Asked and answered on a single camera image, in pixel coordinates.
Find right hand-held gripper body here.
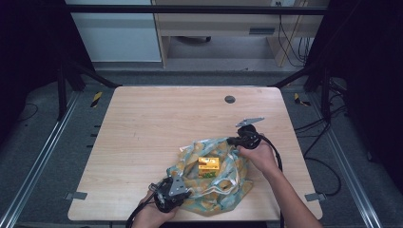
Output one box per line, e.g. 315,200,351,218
235,116,266,150

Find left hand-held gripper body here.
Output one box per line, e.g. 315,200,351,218
153,176,193,214

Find yellow box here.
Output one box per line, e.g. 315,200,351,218
198,156,221,179

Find lemon print cloth bag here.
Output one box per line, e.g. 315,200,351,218
166,136,255,218

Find person's right hand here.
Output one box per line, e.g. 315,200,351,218
237,140,281,180

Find person's left hand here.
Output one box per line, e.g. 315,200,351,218
131,192,180,228

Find yellow black tape strip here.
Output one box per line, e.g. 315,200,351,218
293,92,312,107
90,91,104,109

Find wooden desk with drawer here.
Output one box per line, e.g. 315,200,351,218
151,0,319,68

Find white cabinet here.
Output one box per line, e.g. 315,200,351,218
65,0,163,63

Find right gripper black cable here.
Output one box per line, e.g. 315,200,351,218
258,134,286,228

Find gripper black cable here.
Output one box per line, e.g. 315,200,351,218
258,134,286,228
125,199,156,228

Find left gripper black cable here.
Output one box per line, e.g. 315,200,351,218
125,199,156,228

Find black frame leg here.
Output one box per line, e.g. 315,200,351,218
271,61,334,124
56,56,122,122

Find black floor cables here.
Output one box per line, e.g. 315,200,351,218
294,104,348,198

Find grey table bracket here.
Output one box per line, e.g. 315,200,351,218
64,191,88,201
304,192,327,202

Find black cables under desk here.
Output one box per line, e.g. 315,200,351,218
277,14,316,68

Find aluminium floor rail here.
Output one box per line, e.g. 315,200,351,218
308,91,385,228
0,90,81,228

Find black horizontal frame bar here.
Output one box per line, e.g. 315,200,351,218
66,4,328,15

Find thin black floor cable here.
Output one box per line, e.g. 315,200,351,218
16,102,40,124

